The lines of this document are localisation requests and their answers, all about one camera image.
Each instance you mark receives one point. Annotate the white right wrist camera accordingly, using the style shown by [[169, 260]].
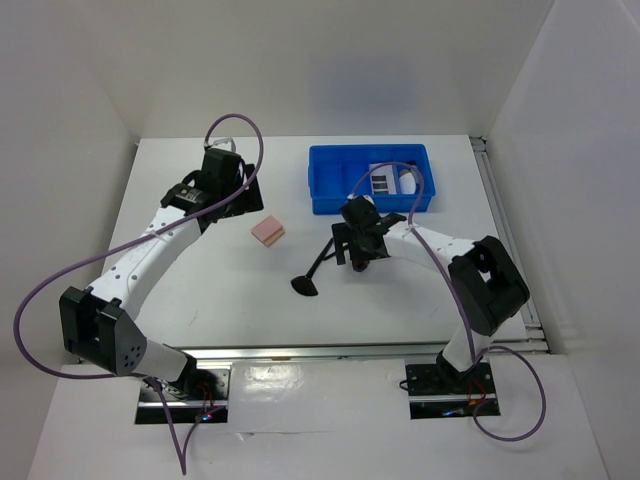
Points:
[[368, 198]]

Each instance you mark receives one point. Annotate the aluminium front rail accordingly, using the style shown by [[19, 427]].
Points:
[[316, 352]]

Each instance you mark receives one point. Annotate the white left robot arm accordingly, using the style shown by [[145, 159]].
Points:
[[99, 322]]

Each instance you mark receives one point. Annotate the short brown kabuki brush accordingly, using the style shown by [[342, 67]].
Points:
[[360, 265]]

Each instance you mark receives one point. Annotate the black fan makeup brush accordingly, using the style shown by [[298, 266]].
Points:
[[304, 285]]

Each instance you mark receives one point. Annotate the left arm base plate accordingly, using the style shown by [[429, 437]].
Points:
[[210, 402]]

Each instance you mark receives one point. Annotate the aluminium rail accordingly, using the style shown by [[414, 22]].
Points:
[[536, 335], [316, 352]]

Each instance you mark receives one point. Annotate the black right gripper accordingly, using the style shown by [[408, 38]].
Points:
[[342, 235]]

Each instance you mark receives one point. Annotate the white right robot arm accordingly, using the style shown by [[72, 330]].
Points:
[[486, 286]]

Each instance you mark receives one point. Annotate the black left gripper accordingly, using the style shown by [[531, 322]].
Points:
[[251, 201]]

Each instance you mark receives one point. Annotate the aluminium right side rail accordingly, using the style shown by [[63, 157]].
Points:
[[536, 335]]

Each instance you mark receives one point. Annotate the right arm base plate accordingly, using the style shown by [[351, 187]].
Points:
[[430, 397]]

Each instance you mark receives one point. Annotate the blue plastic organizer bin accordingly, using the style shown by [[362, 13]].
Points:
[[335, 171]]

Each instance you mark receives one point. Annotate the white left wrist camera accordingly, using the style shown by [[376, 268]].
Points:
[[226, 143]]

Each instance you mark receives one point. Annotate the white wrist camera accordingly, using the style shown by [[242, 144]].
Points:
[[368, 198], [226, 143]]

